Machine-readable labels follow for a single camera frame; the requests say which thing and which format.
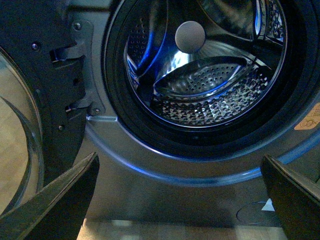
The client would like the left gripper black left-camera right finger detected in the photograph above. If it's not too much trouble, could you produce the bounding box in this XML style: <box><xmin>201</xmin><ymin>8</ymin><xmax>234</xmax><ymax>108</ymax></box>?
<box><xmin>260</xmin><ymin>155</ymin><xmax>320</xmax><ymax>240</ymax></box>

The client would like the open washer door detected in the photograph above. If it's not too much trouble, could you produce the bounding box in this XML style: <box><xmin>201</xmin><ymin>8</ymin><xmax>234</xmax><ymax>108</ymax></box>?
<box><xmin>0</xmin><ymin>0</ymin><xmax>86</xmax><ymax>214</ymax></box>

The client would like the grey front-load washing machine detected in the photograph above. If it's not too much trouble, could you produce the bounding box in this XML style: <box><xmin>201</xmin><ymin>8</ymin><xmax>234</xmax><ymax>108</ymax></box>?
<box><xmin>67</xmin><ymin>0</ymin><xmax>320</xmax><ymax>227</ymax></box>

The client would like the perforated steel washer drum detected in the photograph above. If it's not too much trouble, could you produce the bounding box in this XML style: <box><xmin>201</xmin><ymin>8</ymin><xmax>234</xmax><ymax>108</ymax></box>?
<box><xmin>123</xmin><ymin>0</ymin><xmax>287</xmax><ymax>129</ymax></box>

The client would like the round beige drum hub cap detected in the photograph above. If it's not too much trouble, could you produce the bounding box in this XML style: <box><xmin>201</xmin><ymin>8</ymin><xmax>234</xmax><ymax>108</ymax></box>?
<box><xmin>174</xmin><ymin>21</ymin><xmax>206</xmax><ymax>54</ymax></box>

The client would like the white tape piece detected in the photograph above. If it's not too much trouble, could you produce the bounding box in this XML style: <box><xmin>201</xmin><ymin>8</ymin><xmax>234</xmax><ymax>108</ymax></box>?
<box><xmin>261</xmin><ymin>198</ymin><xmax>275</xmax><ymax>212</ymax></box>

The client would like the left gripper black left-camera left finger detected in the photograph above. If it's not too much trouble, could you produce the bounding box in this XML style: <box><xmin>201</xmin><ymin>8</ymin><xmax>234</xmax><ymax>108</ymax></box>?
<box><xmin>0</xmin><ymin>152</ymin><xmax>100</xmax><ymax>240</ymax></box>

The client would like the orange warning sticker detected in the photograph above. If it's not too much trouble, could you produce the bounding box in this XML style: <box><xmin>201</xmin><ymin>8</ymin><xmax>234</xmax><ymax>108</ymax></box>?
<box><xmin>294</xmin><ymin>102</ymin><xmax>320</xmax><ymax>131</ymax></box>

